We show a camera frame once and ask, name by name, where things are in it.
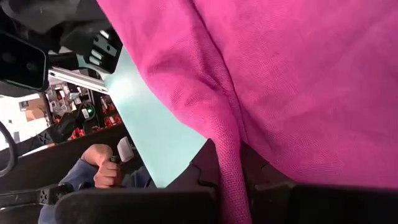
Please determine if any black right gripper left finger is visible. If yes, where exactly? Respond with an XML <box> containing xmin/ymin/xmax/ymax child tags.
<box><xmin>55</xmin><ymin>138</ymin><xmax>221</xmax><ymax>224</ymax></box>

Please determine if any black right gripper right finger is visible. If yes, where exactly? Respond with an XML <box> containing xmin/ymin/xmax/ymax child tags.
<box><xmin>242</xmin><ymin>141</ymin><xmax>398</xmax><ymax>224</ymax></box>

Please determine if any pink towel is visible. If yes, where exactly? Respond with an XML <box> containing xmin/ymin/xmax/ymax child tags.
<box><xmin>96</xmin><ymin>0</ymin><xmax>398</xmax><ymax>224</ymax></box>

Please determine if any person's hand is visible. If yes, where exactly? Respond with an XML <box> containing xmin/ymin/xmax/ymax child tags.
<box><xmin>81</xmin><ymin>143</ymin><xmax>123</xmax><ymax>190</ymax></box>

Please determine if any person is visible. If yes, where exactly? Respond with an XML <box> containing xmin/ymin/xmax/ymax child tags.
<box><xmin>37</xmin><ymin>157</ymin><xmax>156</xmax><ymax>224</ymax></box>

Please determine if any cluttered equipment shelf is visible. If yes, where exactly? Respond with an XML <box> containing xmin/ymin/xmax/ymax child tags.
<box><xmin>43</xmin><ymin>80</ymin><xmax>124</xmax><ymax>141</ymax></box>

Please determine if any green table mat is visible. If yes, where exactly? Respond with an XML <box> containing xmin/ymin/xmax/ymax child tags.
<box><xmin>102</xmin><ymin>46</ymin><xmax>208</xmax><ymax>189</ymax></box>

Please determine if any black perforated bar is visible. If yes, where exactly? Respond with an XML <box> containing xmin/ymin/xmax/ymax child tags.
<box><xmin>0</xmin><ymin>182</ymin><xmax>75</xmax><ymax>208</ymax></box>

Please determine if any silver aluminium rail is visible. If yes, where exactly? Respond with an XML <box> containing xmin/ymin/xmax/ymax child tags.
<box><xmin>48</xmin><ymin>66</ymin><xmax>109</xmax><ymax>95</ymax></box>

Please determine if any white handle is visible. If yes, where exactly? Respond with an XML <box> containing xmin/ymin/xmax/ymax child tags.
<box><xmin>109</xmin><ymin>136</ymin><xmax>135</xmax><ymax>165</ymax></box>

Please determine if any black looped cable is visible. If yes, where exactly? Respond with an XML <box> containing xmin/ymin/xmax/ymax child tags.
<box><xmin>0</xmin><ymin>120</ymin><xmax>18</xmax><ymax>179</ymax></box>

